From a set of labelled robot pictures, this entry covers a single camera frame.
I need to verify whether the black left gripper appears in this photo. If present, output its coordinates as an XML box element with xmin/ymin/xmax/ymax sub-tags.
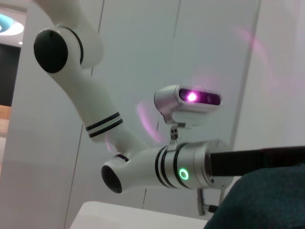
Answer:
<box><xmin>205</xmin><ymin>146</ymin><xmax>305</xmax><ymax>177</ymax></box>

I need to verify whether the dark teal fabric bag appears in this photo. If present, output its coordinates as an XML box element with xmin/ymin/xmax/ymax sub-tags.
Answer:
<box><xmin>203</xmin><ymin>163</ymin><xmax>305</xmax><ymax>229</ymax></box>

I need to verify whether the silver left gripper plug stub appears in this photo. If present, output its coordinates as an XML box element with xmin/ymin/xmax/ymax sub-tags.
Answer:
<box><xmin>196</xmin><ymin>188</ymin><xmax>206</xmax><ymax>216</ymax></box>

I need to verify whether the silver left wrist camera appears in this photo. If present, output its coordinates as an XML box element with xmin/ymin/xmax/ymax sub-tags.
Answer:
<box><xmin>153</xmin><ymin>84</ymin><xmax>223</xmax><ymax>146</ymax></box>

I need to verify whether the round ceiling light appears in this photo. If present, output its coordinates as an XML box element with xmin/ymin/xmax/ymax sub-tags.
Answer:
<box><xmin>0</xmin><ymin>13</ymin><xmax>25</xmax><ymax>35</ymax></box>

